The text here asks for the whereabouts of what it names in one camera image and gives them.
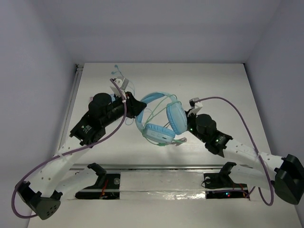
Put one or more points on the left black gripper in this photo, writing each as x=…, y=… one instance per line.
x=129, y=104

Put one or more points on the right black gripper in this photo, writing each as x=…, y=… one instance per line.
x=194, y=116

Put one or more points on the light blue over-ear headphones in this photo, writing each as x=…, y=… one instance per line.
x=164, y=122

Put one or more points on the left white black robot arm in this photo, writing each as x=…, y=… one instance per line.
x=45, y=191

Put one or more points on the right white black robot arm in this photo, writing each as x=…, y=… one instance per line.
x=282, y=175

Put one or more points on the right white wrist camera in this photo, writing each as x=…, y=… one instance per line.
x=195, y=105

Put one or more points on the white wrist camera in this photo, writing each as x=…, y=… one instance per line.
x=118, y=85
x=195, y=105

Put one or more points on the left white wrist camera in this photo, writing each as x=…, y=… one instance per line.
x=118, y=85

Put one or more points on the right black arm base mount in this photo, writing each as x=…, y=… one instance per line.
x=221, y=186

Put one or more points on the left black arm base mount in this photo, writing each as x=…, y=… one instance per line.
x=105, y=187

